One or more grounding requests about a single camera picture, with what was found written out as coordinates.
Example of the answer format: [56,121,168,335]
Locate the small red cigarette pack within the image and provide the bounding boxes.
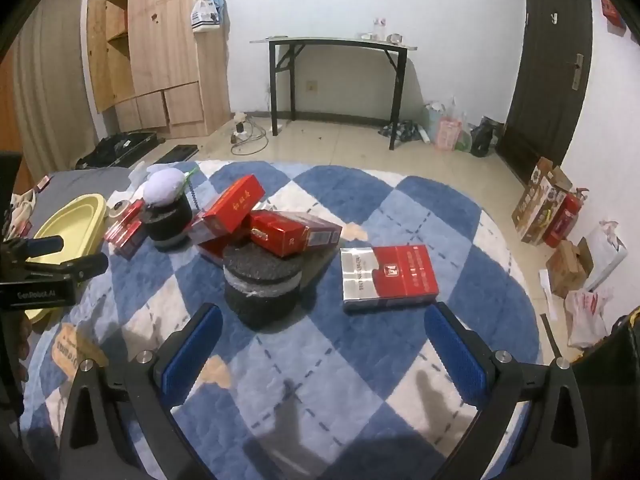
[104,200,146,260]

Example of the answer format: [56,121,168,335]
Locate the black foam cylinder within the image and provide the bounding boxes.
[140,193,193,250]

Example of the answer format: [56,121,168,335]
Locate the red box gold lettering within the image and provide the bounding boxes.
[202,174,265,237]

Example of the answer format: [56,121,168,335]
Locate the black foam disc stack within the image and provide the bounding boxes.
[222,242,304,330]

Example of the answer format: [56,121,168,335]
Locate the red cigarette box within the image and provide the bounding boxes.
[248,210,342,258]

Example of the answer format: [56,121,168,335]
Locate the red silver cigarette carton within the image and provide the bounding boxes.
[341,245,439,312]

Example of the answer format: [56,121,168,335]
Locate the yellow plastic basin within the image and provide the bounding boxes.
[22,193,110,323]

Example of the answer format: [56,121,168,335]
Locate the grey bed sheet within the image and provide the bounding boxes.
[28,167,130,236]

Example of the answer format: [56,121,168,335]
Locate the black case on floor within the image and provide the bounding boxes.
[75,130,160,170]

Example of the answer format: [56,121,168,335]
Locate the black foam tray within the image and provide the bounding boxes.
[155,144,198,165]

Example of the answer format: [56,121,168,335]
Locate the blue white checkered rug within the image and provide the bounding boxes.
[22,160,541,479]

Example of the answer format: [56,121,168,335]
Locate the wooden wardrobe cabinet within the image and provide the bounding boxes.
[80,0,231,139]

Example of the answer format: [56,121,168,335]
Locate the red fire extinguisher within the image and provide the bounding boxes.
[542,188,589,248]

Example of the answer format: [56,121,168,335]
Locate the brown printed cardboard box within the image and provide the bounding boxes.
[512,157,573,245]

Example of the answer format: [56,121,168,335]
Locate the white plastic bag hanging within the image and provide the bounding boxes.
[191,0,224,32]

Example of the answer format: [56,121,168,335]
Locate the black folding table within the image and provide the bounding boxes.
[256,36,416,151]

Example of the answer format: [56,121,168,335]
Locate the pink bag on floor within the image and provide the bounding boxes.
[435,117,462,151]

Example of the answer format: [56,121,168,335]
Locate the dark door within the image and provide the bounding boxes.
[497,0,592,183]

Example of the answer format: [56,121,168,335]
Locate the power strip with cables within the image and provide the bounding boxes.
[230,113,269,156]

